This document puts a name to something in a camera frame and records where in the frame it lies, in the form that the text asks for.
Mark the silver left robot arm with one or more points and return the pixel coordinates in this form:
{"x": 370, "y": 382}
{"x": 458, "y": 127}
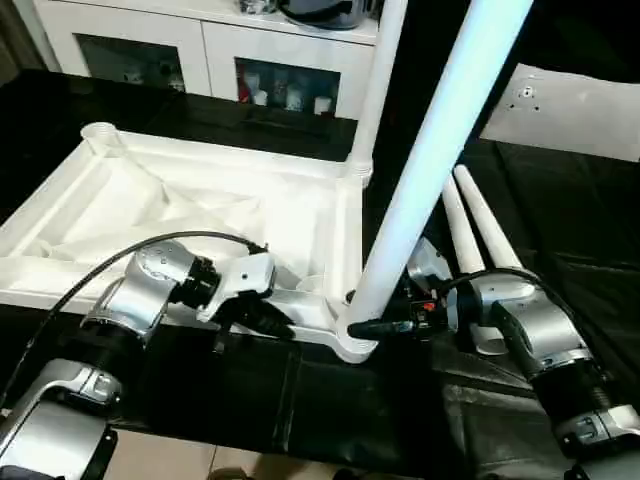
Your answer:
{"x": 100, "y": 340}

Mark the grey bag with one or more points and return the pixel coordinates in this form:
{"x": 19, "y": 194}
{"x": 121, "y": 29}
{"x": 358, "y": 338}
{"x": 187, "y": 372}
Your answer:
{"x": 330, "y": 12}

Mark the clear small items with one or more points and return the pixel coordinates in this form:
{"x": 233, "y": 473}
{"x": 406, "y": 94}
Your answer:
{"x": 257, "y": 6}

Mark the black work mat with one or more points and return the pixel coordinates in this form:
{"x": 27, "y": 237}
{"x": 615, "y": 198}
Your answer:
{"x": 590, "y": 220}

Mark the white glass-door cabinet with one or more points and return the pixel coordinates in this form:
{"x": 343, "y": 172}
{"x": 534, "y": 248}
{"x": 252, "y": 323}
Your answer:
{"x": 190, "y": 45}

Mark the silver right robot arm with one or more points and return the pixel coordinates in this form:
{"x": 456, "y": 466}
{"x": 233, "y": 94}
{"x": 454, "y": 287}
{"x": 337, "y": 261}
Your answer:
{"x": 550, "y": 350}

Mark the white plastic table leg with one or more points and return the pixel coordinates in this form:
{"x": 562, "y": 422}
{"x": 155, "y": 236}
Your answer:
{"x": 460, "y": 230}
{"x": 490, "y": 225}
{"x": 440, "y": 150}
{"x": 375, "y": 90}

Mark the white flat panel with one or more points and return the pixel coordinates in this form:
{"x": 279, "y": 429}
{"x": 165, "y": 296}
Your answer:
{"x": 570, "y": 110}

